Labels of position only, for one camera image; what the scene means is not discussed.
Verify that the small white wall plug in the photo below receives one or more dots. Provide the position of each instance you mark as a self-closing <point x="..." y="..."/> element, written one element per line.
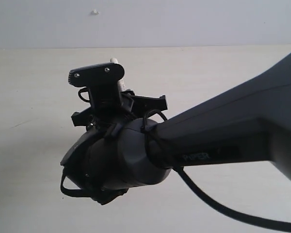
<point x="94" y="12"/>

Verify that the wooden paint brush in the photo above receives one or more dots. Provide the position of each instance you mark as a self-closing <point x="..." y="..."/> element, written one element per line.
<point x="120" y="82"/>

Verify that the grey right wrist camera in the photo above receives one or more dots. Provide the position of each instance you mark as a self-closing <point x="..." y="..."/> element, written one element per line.
<point x="94" y="75"/>

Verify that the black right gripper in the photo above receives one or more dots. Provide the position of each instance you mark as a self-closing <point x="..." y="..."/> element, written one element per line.
<point x="109" y="105"/>

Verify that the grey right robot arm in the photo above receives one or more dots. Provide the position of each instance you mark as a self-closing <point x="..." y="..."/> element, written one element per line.
<point x="124" y="148"/>

